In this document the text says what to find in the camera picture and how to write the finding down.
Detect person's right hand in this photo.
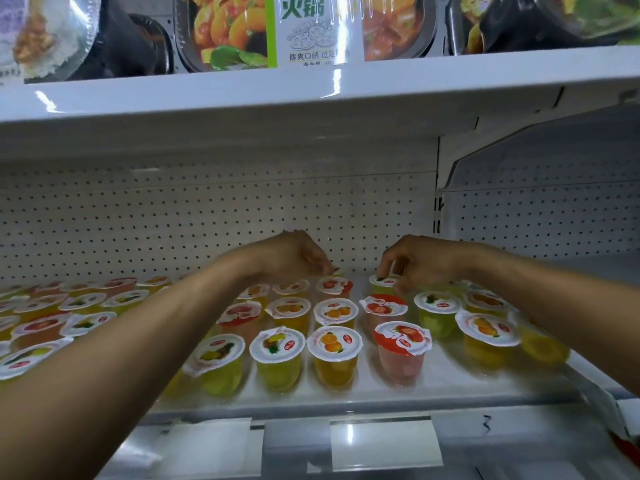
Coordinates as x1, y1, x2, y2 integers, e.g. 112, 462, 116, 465
376, 235, 480, 296

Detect person's left hand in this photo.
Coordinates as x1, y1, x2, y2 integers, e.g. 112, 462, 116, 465
234, 230, 335, 291

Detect small green jelly cup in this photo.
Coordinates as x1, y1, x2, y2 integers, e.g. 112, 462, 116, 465
369, 274, 401, 296

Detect person's left forearm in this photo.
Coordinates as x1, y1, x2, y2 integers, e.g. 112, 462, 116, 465
0, 247, 256, 480

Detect person's right forearm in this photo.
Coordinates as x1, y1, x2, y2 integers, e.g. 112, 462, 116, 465
465, 242, 640, 396

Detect rows of fruit jelly cups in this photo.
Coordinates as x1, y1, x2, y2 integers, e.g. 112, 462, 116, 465
0, 267, 572, 399

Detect wide white pegboard panel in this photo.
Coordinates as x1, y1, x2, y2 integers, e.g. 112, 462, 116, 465
0, 137, 442, 288

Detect white metal shelf board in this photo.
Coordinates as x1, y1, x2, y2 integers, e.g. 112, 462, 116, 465
0, 45, 640, 161

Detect narrow white pegboard panel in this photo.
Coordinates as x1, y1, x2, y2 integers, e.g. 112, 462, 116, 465
440, 105, 640, 261

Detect white blank price label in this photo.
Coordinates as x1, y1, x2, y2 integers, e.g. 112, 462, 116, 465
330, 419, 444, 472
145, 419, 253, 480

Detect hotpot meal box green sleeve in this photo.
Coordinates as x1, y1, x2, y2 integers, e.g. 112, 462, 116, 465
173, 0, 439, 74

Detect black plastic bowl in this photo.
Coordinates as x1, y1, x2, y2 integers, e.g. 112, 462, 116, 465
70, 0, 175, 81

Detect black meal tray clear lid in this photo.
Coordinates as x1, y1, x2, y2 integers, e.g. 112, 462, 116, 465
445, 0, 640, 56

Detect rice meal tray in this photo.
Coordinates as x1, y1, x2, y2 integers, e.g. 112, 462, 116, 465
0, 0, 102, 84

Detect white shelf bracket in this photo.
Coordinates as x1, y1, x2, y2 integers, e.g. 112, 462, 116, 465
436, 112, 483, 235

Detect white shelf with label rail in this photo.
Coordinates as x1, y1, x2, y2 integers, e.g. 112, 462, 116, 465
95, 265, 640, 480

